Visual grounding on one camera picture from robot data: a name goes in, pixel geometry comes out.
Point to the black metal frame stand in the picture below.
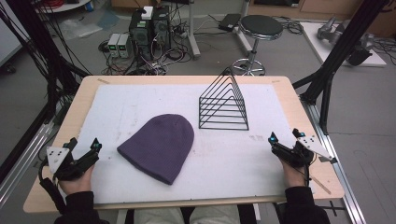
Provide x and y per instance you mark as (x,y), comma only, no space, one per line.
(339,53)
(46,46)

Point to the person's legs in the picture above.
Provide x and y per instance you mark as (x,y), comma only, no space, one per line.
(162,216)

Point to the aluminium rail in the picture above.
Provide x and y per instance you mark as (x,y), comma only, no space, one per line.
(345,186)
(21,155)

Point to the person's left hand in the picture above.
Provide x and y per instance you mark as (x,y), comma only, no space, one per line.
(77,185)

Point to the blue tape roll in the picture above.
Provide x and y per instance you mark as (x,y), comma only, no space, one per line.
(89,6)

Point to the purple knit beanie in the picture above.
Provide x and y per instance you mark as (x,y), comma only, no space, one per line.
(162,146)

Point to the white box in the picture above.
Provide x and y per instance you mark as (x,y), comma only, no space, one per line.
(147,12)

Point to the round white table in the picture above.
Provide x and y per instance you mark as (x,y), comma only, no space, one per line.
(68,5)

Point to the white metal desk leg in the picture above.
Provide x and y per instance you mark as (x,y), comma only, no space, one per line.
(193,31)

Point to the white floor board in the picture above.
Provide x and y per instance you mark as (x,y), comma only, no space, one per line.
(314,40)

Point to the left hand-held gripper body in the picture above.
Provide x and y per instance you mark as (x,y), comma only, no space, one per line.
(62,165)

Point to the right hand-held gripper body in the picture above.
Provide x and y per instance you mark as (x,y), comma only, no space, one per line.
(289,155)

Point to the black round stool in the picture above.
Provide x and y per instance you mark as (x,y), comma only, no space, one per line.
(261,26)

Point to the black computer tower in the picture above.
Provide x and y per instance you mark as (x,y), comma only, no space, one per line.
(140,34)
(161,29)

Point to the flat black box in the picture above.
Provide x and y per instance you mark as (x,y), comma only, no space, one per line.
(229,22)

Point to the grey power supply unit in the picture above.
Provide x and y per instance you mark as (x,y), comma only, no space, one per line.
(113,45)
(124,45)

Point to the white table mat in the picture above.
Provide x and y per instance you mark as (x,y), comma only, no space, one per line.
(224,161)

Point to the black device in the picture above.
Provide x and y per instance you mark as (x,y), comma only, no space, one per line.
(359,56)

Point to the clear plastic sheet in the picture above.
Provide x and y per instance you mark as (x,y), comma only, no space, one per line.
(81,28)

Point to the grey robot part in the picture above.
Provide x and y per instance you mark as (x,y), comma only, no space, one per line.
(330,31)

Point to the person's right hand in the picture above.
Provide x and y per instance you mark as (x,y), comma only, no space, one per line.
(294,177)

